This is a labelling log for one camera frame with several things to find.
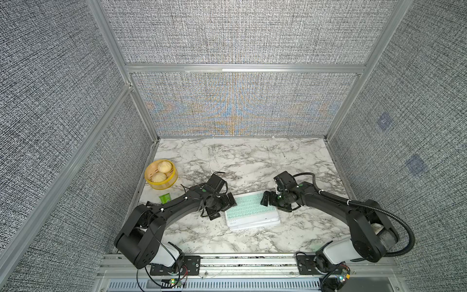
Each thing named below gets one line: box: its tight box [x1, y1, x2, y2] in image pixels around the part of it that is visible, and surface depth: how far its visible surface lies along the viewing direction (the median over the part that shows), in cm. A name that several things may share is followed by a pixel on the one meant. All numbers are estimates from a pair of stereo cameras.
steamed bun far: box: [157, 160, 173, 173], surface depth 99 cm
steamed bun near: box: [151, 171, 167, 183], surface depth 97 cm
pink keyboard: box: [226, 215, 281, 232], surface depth 85 cm
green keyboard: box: [224, 191, 281, 226], surface depth 87 cm
